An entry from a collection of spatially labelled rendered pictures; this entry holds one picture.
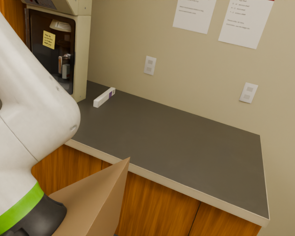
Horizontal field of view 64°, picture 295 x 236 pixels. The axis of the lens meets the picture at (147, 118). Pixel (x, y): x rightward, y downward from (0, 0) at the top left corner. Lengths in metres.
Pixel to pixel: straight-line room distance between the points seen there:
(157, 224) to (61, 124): 0.78
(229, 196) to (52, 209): 0.65
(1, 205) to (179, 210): 0.72
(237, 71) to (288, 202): 0.93
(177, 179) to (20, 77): 0.67
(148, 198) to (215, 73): 0.83
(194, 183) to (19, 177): 0.64
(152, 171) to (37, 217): 0.53
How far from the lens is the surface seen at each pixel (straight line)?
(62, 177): 1.29
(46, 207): 0.54
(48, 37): 1.39
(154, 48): 1.55
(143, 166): 0.96
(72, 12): 1.25
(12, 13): 1.50
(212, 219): 1.05
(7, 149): 0.50
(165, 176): 0.95
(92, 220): 0.45
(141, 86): 1.63
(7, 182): 0.51
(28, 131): 0.50
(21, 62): 0.52
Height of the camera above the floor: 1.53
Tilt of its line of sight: 26 degrees down
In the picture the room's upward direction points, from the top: 11 degrees clockwise
